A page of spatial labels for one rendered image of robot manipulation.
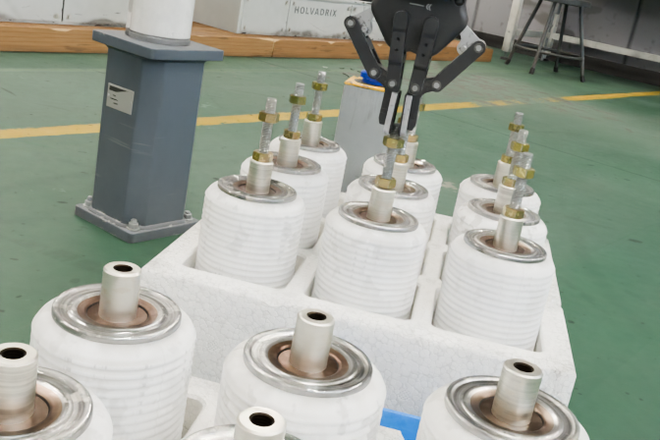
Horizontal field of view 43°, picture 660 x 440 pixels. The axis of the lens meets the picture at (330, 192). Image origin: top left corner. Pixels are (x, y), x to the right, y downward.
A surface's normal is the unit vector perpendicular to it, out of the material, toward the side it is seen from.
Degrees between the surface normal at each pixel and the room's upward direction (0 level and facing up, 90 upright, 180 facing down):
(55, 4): 90
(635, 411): 0
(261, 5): 90
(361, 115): 90
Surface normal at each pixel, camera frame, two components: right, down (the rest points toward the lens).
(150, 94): 0.10, 0.31
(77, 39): 0.77, 0.31
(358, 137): -0.18, 0.24
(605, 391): 0.18, -0.95
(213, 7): -0.62, 0.11
